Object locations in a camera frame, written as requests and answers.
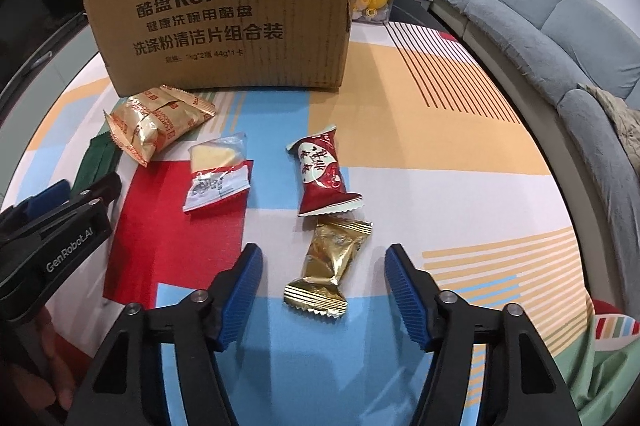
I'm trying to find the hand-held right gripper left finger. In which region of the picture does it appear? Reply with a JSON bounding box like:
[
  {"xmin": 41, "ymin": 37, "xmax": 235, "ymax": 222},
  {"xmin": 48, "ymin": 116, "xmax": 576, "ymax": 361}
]
[{"xmin": 64, "ymin": 244, "xmax": 264, "ymax": 426}]

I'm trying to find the person's left hand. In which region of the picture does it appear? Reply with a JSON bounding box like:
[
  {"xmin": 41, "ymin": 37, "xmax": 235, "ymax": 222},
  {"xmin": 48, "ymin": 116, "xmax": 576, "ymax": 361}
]
[{"xmin": 32, "ymin": 305, "xmax": 81, "ymax": 412}]

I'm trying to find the dark green snack packet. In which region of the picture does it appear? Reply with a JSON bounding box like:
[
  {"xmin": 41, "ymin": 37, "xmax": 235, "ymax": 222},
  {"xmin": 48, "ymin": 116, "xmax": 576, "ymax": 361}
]
[{"xmin": 85, "ymin": 133, "xmax": 121, "ymax": 187}]

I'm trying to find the white yellow cake packet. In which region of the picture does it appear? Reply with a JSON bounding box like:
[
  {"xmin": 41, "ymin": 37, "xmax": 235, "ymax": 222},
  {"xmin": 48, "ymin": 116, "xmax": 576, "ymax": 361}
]
[{"xmin": 182, "ymin": 132, "xmax": 252, "ymax": 213}]

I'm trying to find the gold foil candy packet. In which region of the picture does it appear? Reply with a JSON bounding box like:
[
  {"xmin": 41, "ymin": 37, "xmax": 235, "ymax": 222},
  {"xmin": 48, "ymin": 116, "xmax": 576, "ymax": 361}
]
[{"xmin": 284, "ymin": 216, "xmax": 374, "ymax": 321}]

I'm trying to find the grey sectional sofa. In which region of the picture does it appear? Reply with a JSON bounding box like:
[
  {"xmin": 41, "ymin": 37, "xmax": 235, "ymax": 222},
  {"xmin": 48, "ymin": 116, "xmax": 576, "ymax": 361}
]
[{"xmin": 387, "ymin": 0, "xmax": 640, "ymax": 301}]

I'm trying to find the gold brown biscuit packet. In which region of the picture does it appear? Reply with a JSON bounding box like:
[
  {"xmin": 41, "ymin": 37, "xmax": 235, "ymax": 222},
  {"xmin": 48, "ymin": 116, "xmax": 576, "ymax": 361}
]
[{"xmin": 103, "ymin": 84, "xmax": 217, "ymax": 167}]

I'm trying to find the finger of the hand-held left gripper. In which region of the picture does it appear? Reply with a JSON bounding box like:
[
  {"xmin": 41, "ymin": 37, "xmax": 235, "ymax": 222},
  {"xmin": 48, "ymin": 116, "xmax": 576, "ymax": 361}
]
[
  {"xmin": 65, "ymin": 172, "xmax": 123, "ymax": 219},
  {"xmin": 0, "ymin": 178, "xmax": 73, "ymax": 234}
]

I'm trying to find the red white heart packet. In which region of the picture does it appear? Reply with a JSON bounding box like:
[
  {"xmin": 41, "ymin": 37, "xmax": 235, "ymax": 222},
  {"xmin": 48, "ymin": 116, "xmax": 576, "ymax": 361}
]
[{"xmin": 286, "ymin": 124, "xmax": 364, "ymax": 217}]

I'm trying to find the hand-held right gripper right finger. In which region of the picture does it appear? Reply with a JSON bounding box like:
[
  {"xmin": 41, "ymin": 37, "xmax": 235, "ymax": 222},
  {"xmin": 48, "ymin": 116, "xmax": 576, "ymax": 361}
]
[{"xmin": 384, "ymin": 243, "xmax": 576, "ymax": 426}]

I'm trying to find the beige jacket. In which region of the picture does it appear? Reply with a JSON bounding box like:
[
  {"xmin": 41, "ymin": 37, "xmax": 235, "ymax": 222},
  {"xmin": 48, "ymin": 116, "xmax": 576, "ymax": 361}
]
[{"xmin": 580, "ymin": 83, "xmax": 640, "ymax": 167}]

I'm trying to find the brown cardboard box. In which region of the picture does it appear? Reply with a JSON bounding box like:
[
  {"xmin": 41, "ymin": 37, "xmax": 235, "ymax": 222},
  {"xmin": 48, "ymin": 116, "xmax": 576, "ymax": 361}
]
[{"xmin": 80, "ymin": 0, "xmax": 365, "ymax": 97}]

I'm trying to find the grey television cabinet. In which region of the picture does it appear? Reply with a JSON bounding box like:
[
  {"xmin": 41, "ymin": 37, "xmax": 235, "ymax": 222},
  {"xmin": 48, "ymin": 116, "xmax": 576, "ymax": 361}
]
[{"xmin": 0, "ymin": 13, "xmax": 93, "ymax": 107}]

